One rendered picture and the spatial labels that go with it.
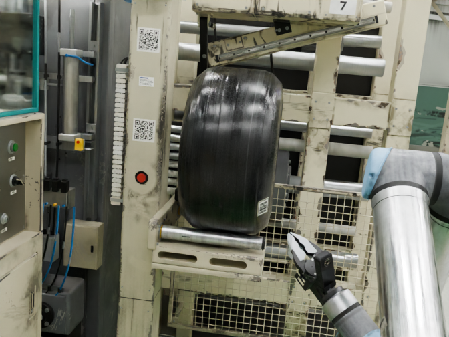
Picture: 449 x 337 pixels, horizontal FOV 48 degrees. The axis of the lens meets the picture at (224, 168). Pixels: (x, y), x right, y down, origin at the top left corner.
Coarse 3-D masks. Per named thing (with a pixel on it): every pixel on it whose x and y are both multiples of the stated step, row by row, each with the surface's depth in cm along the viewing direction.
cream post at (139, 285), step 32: (160, 0) 158; (160, 32) 160; (160, 64) 162; (128, 96) 166; (160, 96) 164; (128, 128) 167; (160, 128) 166; (128, 160) 170; (160, 160) 168; (128, 192) 172; (160, 192) 172; (128, 224) 174; (128, 256) 176; (128, 288) 178; (160, 288) 189; (128, 320) 181
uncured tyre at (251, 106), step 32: (192, 96) 153; (224, 96) 150; (256, 96) 149; (192, 128) 147; (224, 128) 146; (256, 128) 145; (192, 160) 147; (224, 160) 145; (256, 160) 145; (192, 192) 150; (224, 192) 148; (256, 192) 148; (192, 224) 163; (224, 224) 158; (256, 224) 157
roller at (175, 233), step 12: (168, 228) 165; (180, 228) 165; (192, 228) 165; (180, 240) 165; (192, 240) 164; (204, 240) 163; (216, 240) 163; (228, 240) 162; (240, 240) 162; (252, 240) 162; (264, 240) 161
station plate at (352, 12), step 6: (336, 0) 176; (342, 0) 176; (348, 0) 176; (354, 0) 176; (330, 6) 177; (336, 6) 177; (342, 6) 176; (348, 6) 176; (354, 6) 176; (330, 12) 177; (336, 12) 177; (342, 12) 177; (348, 12) 176; (354, 12) 176
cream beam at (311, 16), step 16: (192, 0) 183; (208, 0) 182; (224, 0) 181; (240, 0) 180; (256, 0) 180; (272, 0) 179; (288, 0) 178; (304, 0) 178; (320, 0) 177; (224, 16) 196; (240, 16) 191; (256, 16) 186; (272, 16) 181; (288, 16) 180; (304, 16) 179; (320, 16) 178; (336, 16) 177; (352, 16) 177
